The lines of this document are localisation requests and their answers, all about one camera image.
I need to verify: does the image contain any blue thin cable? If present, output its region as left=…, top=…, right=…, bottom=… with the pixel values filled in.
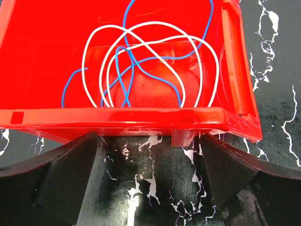
left=61, top=0, right=214, bottom=108

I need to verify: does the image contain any red plastic compartment bin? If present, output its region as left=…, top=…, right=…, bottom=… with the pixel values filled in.
left=0, top=0, right=262, bottom=146

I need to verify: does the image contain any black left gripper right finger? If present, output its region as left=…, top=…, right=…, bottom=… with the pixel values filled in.
left=199, top=135, right=301, bottom=226

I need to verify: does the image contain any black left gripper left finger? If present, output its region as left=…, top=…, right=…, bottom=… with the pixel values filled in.
left=0, top=132, right=98, bottom=226

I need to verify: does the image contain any white thin cable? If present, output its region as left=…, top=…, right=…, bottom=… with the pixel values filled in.
left=81, top=21, right=220, bottom=109

